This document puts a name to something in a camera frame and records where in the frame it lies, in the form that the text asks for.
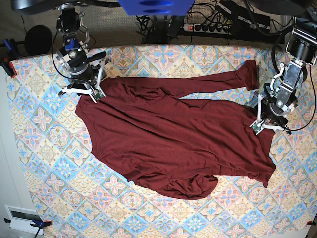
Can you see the patterned tablecloth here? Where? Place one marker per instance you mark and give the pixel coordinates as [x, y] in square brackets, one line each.
[85, 199]

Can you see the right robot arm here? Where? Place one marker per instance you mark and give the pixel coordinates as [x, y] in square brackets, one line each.
[70, 26]

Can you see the lower right table clamp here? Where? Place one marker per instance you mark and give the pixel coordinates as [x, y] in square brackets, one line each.
[311, 223]

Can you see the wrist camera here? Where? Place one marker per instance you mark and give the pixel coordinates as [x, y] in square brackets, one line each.
[97, 95]
[257, 127]

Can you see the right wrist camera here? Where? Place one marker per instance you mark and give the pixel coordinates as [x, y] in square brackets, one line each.
[97, 95]

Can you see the lower left table clamp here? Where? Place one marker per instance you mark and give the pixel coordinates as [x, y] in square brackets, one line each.
[37, 224]

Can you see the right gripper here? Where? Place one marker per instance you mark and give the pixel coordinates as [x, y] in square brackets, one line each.
[85, 73]

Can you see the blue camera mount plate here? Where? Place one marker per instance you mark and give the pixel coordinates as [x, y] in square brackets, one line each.
[156, 7]

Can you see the white power strip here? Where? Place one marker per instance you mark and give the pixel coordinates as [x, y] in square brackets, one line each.
[206, 28]

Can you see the table clamp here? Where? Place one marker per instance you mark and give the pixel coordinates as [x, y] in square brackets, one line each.
[311, 223]
[37, 224]
[5, 62]

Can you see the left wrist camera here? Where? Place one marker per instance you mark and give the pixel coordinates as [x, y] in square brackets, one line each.
[257, 127]

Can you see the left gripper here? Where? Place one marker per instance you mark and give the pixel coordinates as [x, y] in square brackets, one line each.
[274, 117]

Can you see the white wall outlet box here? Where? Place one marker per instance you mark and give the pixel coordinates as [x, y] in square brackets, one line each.
[22, 218]

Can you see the black round stool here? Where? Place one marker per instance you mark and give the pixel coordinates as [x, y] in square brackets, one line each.
[38, 40]

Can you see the upper left table clamp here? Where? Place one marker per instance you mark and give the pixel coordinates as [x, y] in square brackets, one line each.
[5, 62]

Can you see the dark red t-shirt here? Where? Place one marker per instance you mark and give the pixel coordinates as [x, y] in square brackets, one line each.
[147, 130]

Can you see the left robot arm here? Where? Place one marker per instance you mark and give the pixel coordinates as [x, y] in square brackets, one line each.
[279, 97]

